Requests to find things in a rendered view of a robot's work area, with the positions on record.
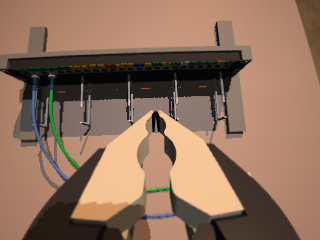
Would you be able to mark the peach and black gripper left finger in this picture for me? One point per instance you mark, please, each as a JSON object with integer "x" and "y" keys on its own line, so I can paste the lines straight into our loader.
{"x": 107, "y": 191}

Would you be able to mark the dark grey port rack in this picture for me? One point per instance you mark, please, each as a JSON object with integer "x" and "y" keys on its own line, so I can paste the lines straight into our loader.
{"x": 129, "y": 65}

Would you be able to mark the green cable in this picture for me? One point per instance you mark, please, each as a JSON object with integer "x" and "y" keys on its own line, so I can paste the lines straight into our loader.
{"x": 60, "y": 144}

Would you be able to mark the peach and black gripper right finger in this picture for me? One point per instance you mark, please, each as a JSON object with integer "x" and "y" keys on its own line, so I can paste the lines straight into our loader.
{"x": 206, "y": 186}

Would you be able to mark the blue network cable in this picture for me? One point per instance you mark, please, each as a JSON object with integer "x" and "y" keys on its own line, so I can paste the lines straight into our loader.
{"x": 34, "y": 88}

